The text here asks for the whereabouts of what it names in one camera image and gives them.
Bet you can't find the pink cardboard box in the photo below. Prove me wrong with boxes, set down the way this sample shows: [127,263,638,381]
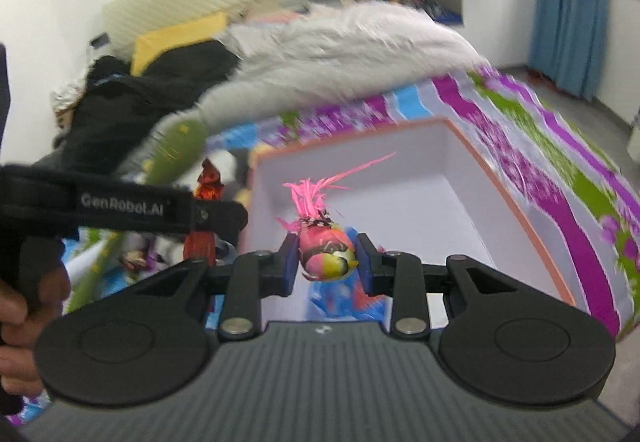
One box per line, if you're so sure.
[239,118,577,323]

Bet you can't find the pink feathered bird toy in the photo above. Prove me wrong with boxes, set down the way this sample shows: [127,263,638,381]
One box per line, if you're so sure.
[276,152,397,282]

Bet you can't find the green plush stick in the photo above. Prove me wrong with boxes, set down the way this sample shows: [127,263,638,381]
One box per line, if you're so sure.
[64,118,208,315]

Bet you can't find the black garment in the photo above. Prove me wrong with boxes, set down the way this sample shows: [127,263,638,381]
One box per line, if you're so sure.
[52,39,241,173]

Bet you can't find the white crumpled cloth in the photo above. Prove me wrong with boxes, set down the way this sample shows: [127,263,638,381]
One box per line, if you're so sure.
[50,77,93,115]

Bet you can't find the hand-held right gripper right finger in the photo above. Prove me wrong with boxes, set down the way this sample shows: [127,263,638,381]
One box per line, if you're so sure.
[354,232,516,339]

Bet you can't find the cluster of small colourful items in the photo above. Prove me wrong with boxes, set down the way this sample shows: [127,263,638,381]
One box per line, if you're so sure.
[390,0,463,23]

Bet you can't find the blue curtain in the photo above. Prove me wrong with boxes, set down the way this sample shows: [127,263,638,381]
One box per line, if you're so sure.
[529,0,612,103]

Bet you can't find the pale pink grey quilt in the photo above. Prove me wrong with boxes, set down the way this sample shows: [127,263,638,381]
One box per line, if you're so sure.
[200,0,493,135]

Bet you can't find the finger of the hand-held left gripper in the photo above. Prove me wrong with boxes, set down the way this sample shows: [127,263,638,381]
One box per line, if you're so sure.
[192,201,249,243]

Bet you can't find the yellow pillow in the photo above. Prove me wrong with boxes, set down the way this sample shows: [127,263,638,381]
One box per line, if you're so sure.
[131,12,231,75]

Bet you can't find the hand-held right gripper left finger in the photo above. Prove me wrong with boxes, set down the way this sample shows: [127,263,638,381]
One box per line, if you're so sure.
[127,233,302,342]

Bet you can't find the colourful striped floral bed sheet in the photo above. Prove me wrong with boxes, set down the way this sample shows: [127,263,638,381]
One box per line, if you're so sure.
[10,67,640,428]

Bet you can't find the red foil candy packet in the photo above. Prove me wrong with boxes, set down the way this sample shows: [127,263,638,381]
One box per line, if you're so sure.
[182,157,224,268]

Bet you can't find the person's left hand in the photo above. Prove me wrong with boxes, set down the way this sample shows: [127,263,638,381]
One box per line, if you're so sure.
[0,267,71,400]

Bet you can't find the blue white plastic pack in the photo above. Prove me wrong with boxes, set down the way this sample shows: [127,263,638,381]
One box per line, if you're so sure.
[307,279,396,323]

